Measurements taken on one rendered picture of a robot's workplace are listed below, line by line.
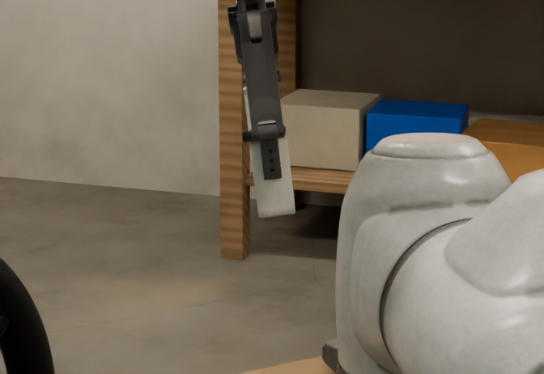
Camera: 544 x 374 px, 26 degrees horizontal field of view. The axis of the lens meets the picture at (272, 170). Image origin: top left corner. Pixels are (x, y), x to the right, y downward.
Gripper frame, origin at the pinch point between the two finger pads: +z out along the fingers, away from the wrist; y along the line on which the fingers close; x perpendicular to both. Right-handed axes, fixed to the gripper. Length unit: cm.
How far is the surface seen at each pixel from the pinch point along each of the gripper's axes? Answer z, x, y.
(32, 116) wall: 86, -80, -318
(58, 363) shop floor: 97, -53, -150
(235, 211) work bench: 94, -9, -223
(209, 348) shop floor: 101, -18, -157
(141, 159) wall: 101, -42, -302
